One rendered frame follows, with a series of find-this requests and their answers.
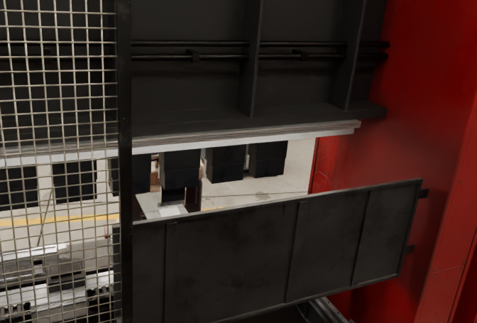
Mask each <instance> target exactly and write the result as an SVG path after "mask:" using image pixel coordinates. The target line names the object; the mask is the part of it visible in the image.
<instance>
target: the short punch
mask: <svg viewBox="0 0 477 323"><path fill-rule="evenodd" d="M184 200H185V187H183V188H177V189H171V190H164V188H163V186H162V185H160V206H161V207H164V206H170V205H175V204H184Z"/></svg>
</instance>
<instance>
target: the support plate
mask: <svg viewBox="0 0 477 323"><path fill-rule="evenodd" d="M136 199H137V200H138V203H139V204H140V206H141V209H142V210H143V213H144V212H146V213H144V214H145V216H146V219H154V218H160V217H161V215H160V212H159V211H158V202H160V192H150V193H145V194H139V195H136ZM176 205H177V207H179V208H178V209H179V212H180V214H187V213H188V212H187V210H186V209H185V208H184V207H183V204H176ZM153 211H156V212H153Z"/></svg>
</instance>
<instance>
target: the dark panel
mask: <svg viewBox="0 0 477 323"><path fill-rule="evenodd" d="M422 182H423V179H422V178H420V177H417V178H412V179H407V180H398V181H393V182H385V183H380V184H375V185H366V186H361V187H352V188H348V189H342V190H334V191H329V192H320V193H316V194H310V195H302V196H297V197H288V198H283V199H274V200H270V201H264V202H256V203H251V204H242V205H238V206H232V207H225V208H219V209H210V210H205V211H200V212H192V213H187V214H178V215H173V216H168V217H160V218H154V219H146V220H141V221H133V323H228V322H233V321H236V320H239V319H243V318H247V317H252V316H254V315H257V314H263V313H265V312H270V311H273V310H278V309H281V308H284V307H289V306H292V305H296V304H300V303H302V302H307V301H310V300H315V299H318V298H321V297H326V296H329V295H333V294H337V293H340V292H344V291H347V290H352V289H355V288H359V287H363V286H366V285H370V284H374V283H378V282H381V281H384V280H389V279H392V278H397V277H400V271H401V268H402V263H403V260H404V256H405V251H406V248H407V242H408V239H409V236H410V231H411V228H412V223H413V219H414V216H415V211H416V208H417V202H418V199H419V195H420V190H421V187H422Z"/></svg>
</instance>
